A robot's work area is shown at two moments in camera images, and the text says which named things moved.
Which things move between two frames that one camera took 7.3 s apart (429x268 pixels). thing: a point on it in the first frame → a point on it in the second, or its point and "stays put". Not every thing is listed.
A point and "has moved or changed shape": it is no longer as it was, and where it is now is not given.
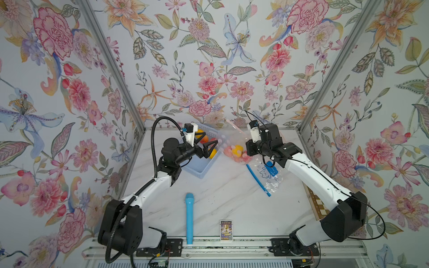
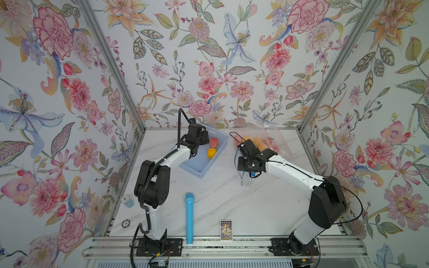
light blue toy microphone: x=189 y=201 stays put
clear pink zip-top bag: x=232 y=143 has moved or changed shape
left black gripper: x=203 y=153 → x=204 y=138
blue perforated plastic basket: x=198 y=166 stays put
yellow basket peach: x=213 y=153 stays put
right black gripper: x=251 y=145 → x=241 y=167
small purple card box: x=225 y=230 stays put
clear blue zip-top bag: x=267 y=173 → x=244 y=176
